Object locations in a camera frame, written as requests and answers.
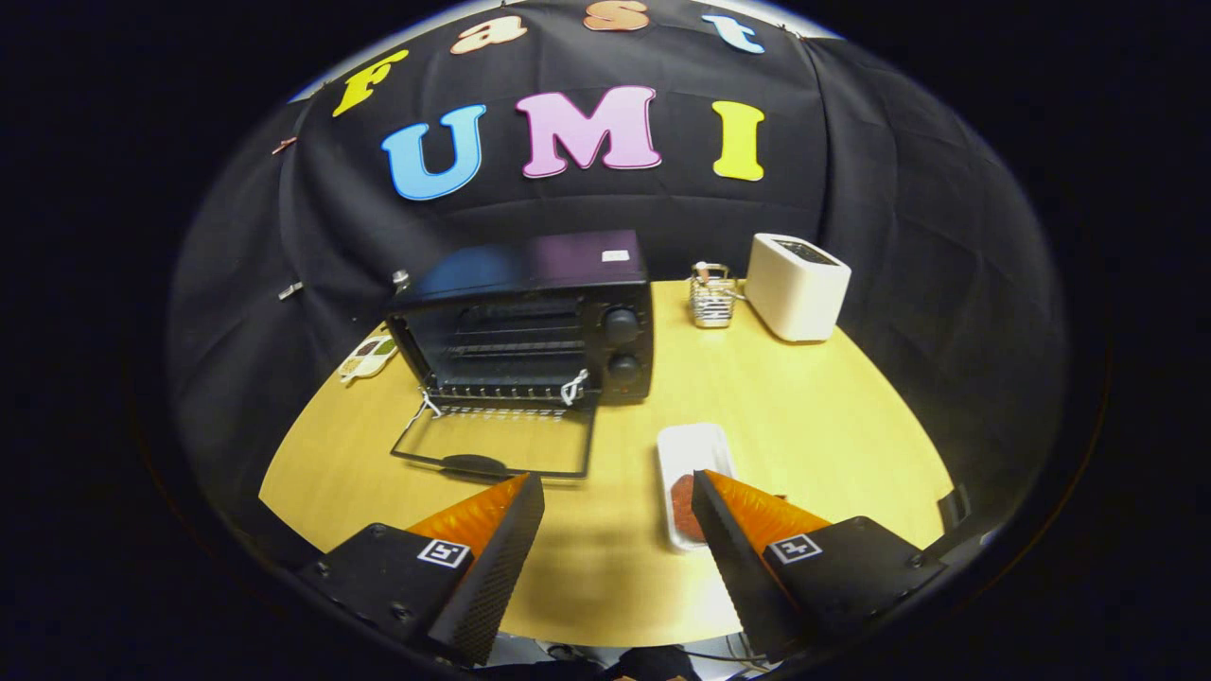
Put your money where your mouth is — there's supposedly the white divided seasoning dish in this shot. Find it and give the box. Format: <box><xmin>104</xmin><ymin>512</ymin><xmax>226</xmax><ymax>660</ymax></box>
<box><xmin>338</xmin><ymin>334</ymin><xmax>399</xmax><ymax>384</ymax></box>

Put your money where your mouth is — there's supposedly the white bread toaster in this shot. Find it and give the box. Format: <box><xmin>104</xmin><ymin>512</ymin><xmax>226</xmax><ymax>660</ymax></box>
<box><xmin>745</xmin><ymin>233</ymin><xmax>852</xmax><ymax>343</ymax></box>

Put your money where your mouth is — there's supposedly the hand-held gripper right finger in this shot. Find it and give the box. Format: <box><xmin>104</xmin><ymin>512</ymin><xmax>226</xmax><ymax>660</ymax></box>
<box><xmin>691</xmin><ymin>469</ymin><xmax>947</xmax><ymax>663</ymax></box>

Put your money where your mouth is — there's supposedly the metal wire basket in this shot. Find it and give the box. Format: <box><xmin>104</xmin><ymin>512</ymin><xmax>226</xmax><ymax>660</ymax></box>
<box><xmin>688</xmin><ymin>262</ymin><xmax>739</xmax><ymax>329</ymax></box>

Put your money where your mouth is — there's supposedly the black toaster oven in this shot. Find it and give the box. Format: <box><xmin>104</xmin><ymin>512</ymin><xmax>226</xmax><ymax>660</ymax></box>
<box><xmin>386</xmin><ymin>230</ymin><xmax>656</xmax><ymax>480</ymax></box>

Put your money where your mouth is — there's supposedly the white ribbed tray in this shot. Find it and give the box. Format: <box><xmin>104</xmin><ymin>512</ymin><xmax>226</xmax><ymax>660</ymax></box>
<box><xmin>657</xmin><ymin>422</ymin><xmax>737</xmax><ymax>552</ymax></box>

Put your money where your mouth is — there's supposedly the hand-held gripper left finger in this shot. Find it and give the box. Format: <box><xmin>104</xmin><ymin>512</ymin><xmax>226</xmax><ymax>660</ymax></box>
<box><xmin>298</xmin><ymin>473</ymin><xmax>547</xmax><ymax>668</ymax></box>

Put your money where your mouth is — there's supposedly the reddish brown meat strip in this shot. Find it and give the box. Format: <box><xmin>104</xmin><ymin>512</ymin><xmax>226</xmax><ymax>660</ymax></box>
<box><xmin>669</xmin><ymin>473</ymin><xmax>709</xmax><ymax>545</ymax></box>

